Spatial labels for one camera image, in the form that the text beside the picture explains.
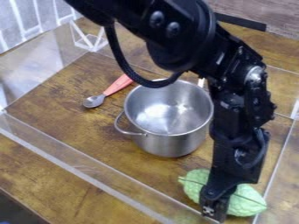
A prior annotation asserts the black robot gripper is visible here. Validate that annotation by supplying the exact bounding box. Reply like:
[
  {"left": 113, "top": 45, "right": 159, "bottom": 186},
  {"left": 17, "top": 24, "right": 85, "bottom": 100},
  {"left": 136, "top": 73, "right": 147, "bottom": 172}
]
[{"left": 200, "top": 128, "right": 269, "bottom": 222}]

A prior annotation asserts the green bumpy gourd toy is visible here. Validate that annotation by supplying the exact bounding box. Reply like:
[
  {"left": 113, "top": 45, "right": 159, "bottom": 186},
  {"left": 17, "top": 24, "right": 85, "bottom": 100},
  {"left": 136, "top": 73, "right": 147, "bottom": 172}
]
[{"left": 177, "top": 168, "right": 267, "bottom": 217}]

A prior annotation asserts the red-handled metal spoon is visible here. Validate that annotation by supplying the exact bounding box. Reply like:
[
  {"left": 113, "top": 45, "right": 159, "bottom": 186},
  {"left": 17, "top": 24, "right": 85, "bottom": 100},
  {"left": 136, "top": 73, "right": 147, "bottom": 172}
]
[{"left": 83, "top": 74, "right": 133, "bottom": 109}]

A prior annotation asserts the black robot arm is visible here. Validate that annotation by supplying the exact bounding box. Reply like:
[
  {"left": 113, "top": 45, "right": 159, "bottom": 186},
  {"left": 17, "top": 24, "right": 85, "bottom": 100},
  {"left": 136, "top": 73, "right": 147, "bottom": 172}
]
[{"left": 64, "top": 0, "right": 276, "bottom": 221}]

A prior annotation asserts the clear acrylic corner bracket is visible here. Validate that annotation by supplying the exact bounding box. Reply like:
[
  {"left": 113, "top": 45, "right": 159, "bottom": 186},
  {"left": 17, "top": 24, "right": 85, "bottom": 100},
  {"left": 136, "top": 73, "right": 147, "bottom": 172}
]
[{"left": 69, "top": 21, "right": 108, "bottom": 53}]

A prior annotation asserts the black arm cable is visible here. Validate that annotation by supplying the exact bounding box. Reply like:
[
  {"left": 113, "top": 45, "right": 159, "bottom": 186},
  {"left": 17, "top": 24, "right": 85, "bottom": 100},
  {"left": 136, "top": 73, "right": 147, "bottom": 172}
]
[{"left": 104, "top": 24, "right": 184, "bottom": 89}]

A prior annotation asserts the black strip on table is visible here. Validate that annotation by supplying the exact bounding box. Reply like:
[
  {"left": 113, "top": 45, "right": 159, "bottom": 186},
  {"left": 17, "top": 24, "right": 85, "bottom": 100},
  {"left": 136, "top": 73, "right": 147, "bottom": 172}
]
[{"left": 215, "top": 13, "right": 267, "bottom": 32}]

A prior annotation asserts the silver metal pot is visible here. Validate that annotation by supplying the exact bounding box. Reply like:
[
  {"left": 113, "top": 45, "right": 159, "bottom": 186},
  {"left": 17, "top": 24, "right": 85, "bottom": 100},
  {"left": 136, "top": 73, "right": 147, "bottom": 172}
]
[{"left": 115, "top": 80, "right": 213, "bottom": 158}]

